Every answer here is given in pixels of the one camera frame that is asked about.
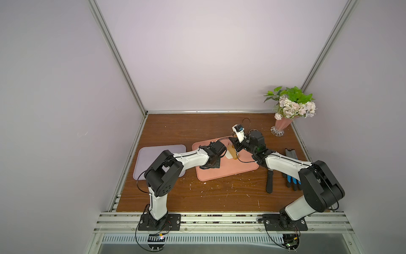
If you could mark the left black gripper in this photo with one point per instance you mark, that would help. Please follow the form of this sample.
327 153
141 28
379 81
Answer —
217 165

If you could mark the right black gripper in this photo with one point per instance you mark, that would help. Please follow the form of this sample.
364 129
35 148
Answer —
236 144

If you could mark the small dough piece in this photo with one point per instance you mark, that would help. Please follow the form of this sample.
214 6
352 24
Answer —
228 155

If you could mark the wooden rolling pin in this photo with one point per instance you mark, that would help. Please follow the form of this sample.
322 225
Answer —
232 150

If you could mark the pink silicone mat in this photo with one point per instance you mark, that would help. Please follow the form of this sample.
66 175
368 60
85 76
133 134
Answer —
228 167

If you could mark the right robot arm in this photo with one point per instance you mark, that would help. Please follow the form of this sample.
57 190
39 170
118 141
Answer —
320 188

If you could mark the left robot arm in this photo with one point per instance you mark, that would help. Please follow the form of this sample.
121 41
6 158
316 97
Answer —
163 173

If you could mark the pink glass vase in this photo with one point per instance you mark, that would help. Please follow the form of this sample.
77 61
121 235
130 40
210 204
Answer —
280 125

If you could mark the artificial flower bouquet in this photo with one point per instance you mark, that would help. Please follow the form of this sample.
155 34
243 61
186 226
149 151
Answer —
292 103

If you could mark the purple silicone mat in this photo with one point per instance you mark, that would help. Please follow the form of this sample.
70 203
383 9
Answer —
147 156

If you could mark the black handled metal scraper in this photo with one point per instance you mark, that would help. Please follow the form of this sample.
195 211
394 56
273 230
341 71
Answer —
269 181

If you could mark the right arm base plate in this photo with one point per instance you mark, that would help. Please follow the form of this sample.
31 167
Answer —
278 222

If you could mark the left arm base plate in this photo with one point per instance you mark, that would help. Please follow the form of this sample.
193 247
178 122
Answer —
160 222

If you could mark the aluminium frame rail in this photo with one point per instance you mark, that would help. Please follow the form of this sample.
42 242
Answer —
218 222

